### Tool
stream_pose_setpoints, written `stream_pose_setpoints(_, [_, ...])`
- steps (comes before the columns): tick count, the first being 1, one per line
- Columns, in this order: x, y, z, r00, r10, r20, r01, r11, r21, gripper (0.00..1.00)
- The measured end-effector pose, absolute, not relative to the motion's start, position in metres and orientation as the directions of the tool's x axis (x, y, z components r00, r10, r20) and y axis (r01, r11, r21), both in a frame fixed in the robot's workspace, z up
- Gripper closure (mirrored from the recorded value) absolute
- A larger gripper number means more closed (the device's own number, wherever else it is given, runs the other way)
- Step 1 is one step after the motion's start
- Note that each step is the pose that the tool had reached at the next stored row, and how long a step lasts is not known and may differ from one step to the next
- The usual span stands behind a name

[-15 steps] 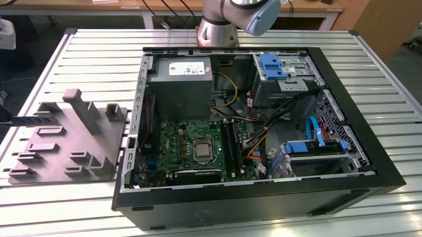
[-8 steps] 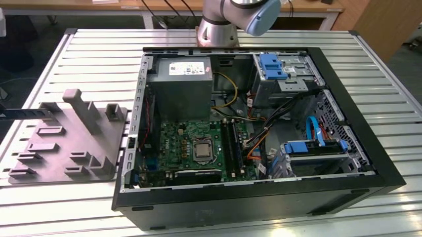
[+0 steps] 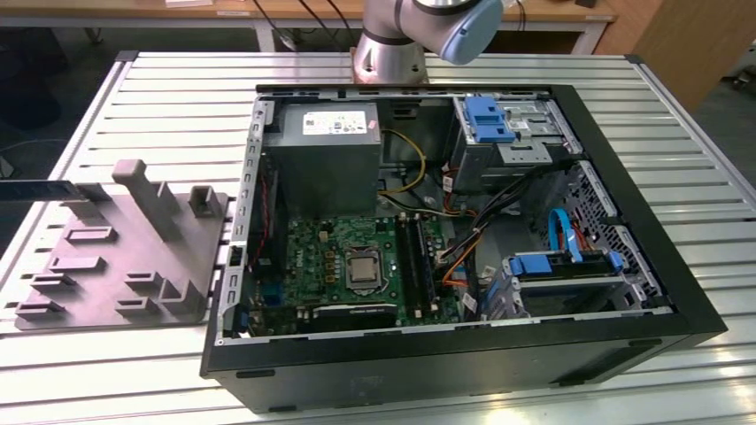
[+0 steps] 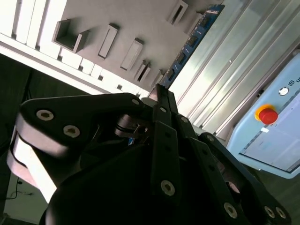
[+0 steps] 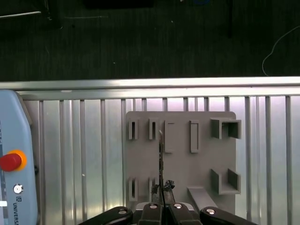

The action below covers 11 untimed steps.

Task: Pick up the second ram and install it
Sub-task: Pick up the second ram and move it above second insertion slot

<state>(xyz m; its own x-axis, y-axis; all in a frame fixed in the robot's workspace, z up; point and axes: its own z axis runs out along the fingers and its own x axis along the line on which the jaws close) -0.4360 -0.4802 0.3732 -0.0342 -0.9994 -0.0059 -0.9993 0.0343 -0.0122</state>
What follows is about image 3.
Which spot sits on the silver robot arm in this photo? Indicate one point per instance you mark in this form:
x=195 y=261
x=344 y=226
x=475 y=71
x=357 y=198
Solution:
x=384 y=53

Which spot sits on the wooden desk white frame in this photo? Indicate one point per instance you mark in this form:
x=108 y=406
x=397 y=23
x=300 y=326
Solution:
x=189 y=12

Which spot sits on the black PC case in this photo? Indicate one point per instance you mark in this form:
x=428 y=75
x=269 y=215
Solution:
x=413 y=372

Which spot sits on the silver CPU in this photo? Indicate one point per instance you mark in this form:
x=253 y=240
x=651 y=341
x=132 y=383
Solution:
x=361 y=270

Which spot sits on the metal disk bay cage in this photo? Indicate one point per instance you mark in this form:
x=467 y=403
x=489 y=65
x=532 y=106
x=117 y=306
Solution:
x=635 y=296

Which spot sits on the RAM stick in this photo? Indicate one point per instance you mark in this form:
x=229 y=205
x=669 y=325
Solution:
x=35 y=188

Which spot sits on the metal optical drive cage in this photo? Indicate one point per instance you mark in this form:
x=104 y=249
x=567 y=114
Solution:
x=520 y=155

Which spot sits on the hard disk in blue carrier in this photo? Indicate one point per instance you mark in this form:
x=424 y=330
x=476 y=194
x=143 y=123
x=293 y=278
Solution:
x=531 y=265

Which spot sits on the black graphics card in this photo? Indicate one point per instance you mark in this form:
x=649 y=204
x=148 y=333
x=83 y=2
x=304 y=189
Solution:
x=355 y=316

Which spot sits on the blue plastic drive latch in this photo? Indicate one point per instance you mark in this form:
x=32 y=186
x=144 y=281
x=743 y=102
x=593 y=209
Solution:
x=487 y=119

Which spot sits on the grey power supply unit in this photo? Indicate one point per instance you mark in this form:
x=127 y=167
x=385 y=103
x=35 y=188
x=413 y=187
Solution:
x=324 y=177

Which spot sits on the wooden cabinet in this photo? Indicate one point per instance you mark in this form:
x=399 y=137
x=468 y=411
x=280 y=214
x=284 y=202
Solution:
x=679 y=44

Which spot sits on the grey parts rack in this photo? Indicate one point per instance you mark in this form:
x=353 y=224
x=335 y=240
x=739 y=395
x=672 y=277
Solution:
x=136 y=248

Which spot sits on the green motherboard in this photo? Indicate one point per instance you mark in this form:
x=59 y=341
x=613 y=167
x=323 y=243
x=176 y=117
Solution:
x=313 y=248

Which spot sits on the black RAM slot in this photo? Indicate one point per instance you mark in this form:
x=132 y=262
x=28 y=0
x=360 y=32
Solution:
x=407 y=265
x=435 y=306

